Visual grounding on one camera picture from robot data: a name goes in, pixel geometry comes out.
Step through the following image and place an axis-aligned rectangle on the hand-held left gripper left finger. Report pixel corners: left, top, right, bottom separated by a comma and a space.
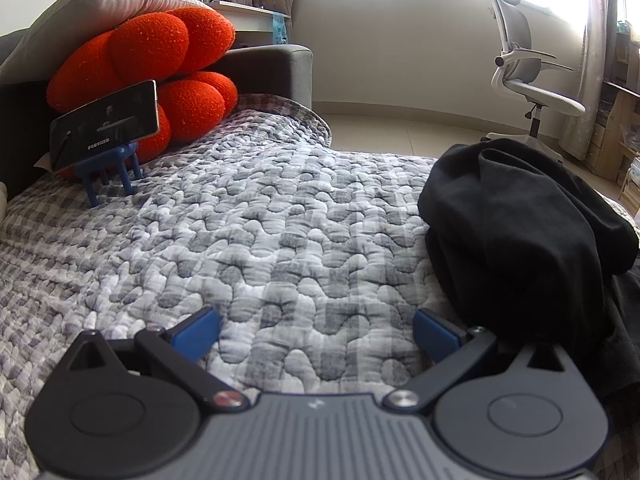
65, 305, 247, 414

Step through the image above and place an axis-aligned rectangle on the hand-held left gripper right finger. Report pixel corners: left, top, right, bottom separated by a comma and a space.
382, 308, 584, 415

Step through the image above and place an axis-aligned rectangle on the black shirt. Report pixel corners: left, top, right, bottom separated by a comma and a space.
417, 137, 640, 401

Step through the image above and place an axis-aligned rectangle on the grey checked quilt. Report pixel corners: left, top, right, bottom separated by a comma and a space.
0, 95, 640, 480

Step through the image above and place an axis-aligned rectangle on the blue phone stand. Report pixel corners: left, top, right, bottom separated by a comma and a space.
75, 141, 145, 207

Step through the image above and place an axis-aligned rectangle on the smartphone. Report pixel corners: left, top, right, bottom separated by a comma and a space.
49, 80, 162, 172

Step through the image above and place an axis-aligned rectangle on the grey sofa armrest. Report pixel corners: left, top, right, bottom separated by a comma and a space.
0, 30, 314, 201

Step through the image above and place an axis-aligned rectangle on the wooden desk with shelves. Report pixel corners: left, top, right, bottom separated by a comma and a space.
585, 20, 640, 216

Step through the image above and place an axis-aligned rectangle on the orange knot cushion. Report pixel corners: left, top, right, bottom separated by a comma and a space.
46, 6, 239, 181

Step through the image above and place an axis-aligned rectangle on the white office chair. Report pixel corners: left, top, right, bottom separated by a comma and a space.
480, 0, 587, 163

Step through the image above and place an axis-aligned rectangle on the light blue bag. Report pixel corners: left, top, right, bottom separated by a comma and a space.
270, 12, 291, 46

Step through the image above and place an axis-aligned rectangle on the white desk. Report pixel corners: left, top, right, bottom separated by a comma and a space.
200, 0, 291, 48

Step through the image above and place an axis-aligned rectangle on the beige curtain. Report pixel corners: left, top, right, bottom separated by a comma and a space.
557, 0, 621, 161

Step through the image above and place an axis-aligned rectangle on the beige pillow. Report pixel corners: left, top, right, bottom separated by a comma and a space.
0, 0, 213, 86

